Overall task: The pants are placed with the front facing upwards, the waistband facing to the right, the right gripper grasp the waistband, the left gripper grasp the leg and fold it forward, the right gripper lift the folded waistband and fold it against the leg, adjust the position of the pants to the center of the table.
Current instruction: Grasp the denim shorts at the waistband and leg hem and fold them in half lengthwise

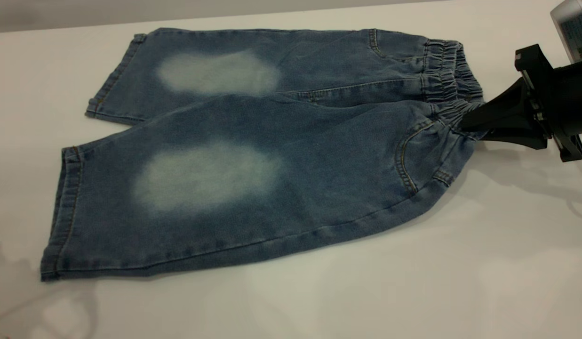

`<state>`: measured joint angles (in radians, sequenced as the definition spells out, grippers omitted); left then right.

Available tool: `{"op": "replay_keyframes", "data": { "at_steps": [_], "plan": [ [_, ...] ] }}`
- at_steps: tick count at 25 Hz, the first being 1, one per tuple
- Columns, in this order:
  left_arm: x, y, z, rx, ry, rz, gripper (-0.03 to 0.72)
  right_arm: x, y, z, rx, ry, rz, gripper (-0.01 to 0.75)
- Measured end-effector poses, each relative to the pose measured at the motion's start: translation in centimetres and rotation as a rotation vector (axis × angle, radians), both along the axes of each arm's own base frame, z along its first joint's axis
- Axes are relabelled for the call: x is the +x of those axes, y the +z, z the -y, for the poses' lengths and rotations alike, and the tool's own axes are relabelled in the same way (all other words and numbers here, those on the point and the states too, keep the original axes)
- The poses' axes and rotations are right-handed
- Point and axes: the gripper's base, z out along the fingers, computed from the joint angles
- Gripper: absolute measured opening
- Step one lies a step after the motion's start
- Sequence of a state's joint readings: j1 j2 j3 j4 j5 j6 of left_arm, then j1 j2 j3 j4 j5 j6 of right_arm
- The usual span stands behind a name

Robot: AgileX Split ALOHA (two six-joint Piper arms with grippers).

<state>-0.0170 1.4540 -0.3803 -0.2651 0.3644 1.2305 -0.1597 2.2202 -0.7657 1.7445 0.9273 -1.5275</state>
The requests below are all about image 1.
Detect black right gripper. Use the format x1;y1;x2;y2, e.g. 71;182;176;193
460;45;582;163

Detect blue faded denim pants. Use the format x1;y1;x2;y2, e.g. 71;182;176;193
40;27;489;282

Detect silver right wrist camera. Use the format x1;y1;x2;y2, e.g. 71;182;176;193
550;0;582;63

